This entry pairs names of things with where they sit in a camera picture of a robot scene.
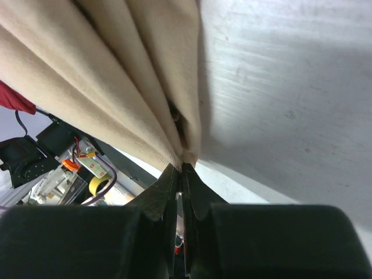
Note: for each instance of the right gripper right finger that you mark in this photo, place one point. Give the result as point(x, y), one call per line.
point(224, 240)

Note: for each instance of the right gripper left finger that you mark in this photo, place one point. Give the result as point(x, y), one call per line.
point(136, 240)

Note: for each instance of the beige t shirt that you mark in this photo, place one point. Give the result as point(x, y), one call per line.
point(124, 72)

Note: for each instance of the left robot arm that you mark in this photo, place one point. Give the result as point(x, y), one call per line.
point(26, 158)

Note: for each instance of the yellow tape roll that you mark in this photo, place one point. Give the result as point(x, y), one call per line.
point(97, 184)

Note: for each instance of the orange tape roll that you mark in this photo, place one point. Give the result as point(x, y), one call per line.
point(70, 165)

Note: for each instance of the folded red t shirt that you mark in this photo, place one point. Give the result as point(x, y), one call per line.
point(12, 100)

